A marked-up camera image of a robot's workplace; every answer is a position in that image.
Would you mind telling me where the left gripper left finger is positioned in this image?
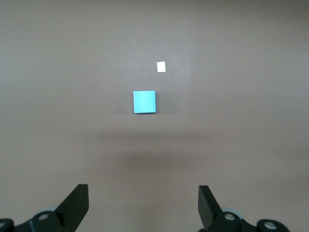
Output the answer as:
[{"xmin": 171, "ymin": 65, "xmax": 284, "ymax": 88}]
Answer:
[{"xmin": 0, "ymin": 184, "xmax": 89, "ymax": 232}]

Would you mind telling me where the blue foam block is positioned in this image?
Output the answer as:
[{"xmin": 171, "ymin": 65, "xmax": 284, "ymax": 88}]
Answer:
[{"xmin": 133, "ymin": 90, "xmax": 157, "ymax": 114}]

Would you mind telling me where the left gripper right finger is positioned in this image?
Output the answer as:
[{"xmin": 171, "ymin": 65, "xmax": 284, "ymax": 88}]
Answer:
[{"xmin": 198, "ymin": 185, "xmax": 290, "ymax": 232}]

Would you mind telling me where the brown table cover sheet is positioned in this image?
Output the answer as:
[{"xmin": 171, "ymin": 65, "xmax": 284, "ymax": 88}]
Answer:
[{"xmin": 0, "ymin": 0, "xmax": 309, "ymax": 232}]

